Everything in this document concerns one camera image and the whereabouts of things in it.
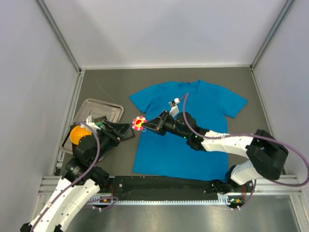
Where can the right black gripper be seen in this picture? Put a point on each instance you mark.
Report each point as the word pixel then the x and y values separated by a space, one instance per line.
pixel 163 121

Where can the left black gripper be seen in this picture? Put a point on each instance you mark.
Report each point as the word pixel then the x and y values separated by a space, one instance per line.
pixel 110 130

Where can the pink flower smiley brooch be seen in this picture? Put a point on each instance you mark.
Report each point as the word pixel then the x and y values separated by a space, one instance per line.
pixel 137 124

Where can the blue t-shirt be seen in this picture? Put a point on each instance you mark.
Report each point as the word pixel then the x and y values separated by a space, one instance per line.
pixel 169 155

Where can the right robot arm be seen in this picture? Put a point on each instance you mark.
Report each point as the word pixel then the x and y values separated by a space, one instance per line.
pixel 264 157

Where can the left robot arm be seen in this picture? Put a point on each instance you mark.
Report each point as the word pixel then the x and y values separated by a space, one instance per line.
pixel 82 179

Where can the small black square lid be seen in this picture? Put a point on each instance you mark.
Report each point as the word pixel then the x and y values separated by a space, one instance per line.
pixel 129 134

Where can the metal tray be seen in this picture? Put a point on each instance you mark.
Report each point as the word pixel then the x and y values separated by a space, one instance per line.
pixel 97 108

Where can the black box green lining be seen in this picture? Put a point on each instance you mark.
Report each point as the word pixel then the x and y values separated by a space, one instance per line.
pixel 98 122

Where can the orange bowl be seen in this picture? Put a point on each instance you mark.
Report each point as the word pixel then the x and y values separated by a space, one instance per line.
pixel 77 133

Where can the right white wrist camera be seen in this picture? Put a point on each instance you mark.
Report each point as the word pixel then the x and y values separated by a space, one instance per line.
pixel 174 110

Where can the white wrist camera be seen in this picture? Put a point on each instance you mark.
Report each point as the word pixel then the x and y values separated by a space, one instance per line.
pixel 174 110
pixel 90 122

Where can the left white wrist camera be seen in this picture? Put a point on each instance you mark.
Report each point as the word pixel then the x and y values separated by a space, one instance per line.
pixel 90 122

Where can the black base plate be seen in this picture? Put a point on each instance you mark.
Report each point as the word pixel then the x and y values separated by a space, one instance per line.
pixel 161 188

